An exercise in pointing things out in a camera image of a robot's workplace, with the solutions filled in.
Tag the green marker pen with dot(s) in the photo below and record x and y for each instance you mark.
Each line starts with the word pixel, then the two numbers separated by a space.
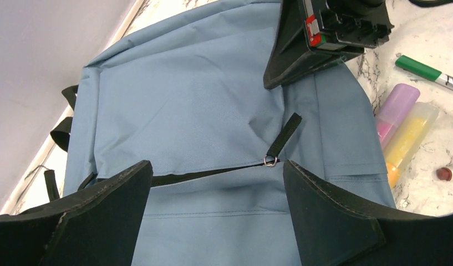
pixel 424 71

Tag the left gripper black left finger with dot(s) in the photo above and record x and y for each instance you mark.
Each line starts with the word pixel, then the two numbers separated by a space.
pixel 98 225

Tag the yellow orange highlighter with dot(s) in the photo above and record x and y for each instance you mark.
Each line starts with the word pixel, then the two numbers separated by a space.
pixel 407 139

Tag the red marker pen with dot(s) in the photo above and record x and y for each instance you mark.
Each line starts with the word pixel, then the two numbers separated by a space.
pixel 444 174

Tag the pink highlighter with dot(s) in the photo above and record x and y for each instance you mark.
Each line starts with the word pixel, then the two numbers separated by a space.
pixel 394 110

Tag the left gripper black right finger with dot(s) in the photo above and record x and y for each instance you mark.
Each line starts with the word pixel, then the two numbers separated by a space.
pixel 336 227

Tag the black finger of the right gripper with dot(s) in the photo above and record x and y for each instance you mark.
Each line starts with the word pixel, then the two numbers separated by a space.
pixel 292 56

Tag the blue student backpack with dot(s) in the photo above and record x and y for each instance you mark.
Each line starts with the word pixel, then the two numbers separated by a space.
pixel 187 94

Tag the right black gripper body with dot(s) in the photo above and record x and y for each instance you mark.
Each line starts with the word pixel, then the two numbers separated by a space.
pixel 343 25

